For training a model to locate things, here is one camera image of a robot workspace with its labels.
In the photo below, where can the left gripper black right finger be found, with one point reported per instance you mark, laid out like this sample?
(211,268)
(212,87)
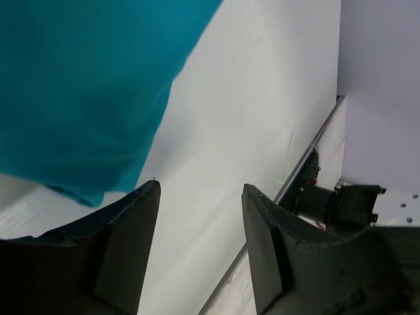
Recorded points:
(297,268)

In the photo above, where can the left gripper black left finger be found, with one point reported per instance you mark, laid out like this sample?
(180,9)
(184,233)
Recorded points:
(94,265)

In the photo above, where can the teal t shirt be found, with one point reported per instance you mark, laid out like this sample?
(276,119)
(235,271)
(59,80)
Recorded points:
(85,85)

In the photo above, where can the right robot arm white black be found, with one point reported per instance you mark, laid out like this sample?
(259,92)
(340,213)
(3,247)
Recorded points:
(350,209)

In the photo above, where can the metal base rail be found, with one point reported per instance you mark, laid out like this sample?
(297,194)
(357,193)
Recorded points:
(234,293)

